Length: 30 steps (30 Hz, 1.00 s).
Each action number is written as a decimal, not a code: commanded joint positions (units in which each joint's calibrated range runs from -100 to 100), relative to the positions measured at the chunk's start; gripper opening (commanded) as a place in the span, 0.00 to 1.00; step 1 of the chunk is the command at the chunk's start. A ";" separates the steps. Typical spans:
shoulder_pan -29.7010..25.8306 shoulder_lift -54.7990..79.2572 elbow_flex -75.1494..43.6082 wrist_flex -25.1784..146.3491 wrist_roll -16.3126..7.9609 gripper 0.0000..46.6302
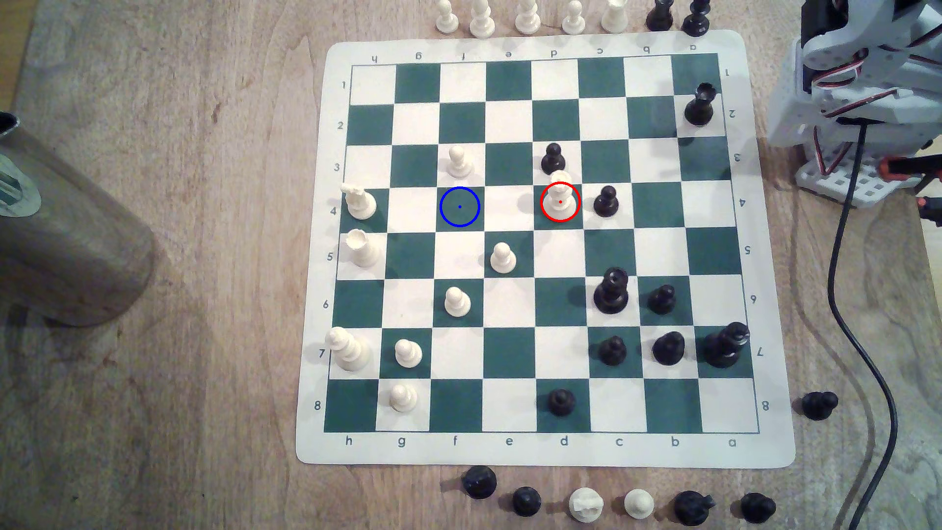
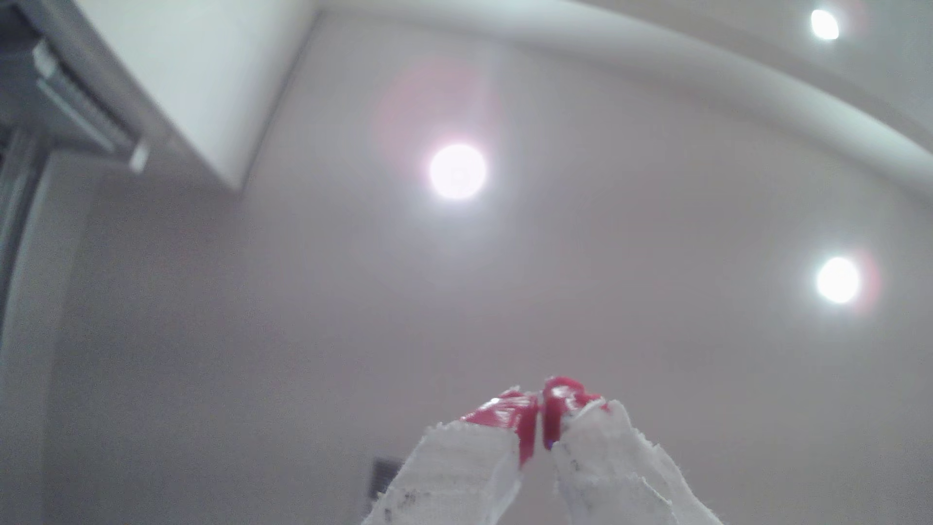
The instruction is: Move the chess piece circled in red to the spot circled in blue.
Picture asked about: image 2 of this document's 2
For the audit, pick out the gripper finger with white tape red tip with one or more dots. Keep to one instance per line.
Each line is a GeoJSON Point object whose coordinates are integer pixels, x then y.
{"type": "Point", "coordinates": [455, 467]}
{"type": "Point", "coordinates": [609, 467]}

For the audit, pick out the grey curtain rail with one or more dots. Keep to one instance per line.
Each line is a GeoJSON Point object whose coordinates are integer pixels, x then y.
{"type": "Point", "coordinates": [73, 102]}

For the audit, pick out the round ceiling light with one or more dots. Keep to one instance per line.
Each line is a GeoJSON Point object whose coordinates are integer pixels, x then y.
{"type": "Point", "coordinates": [838, 280]}
{"type": "Point", "coordinates": [824, 24]}
{"type": "Point", "coordinates": [457, 171]}

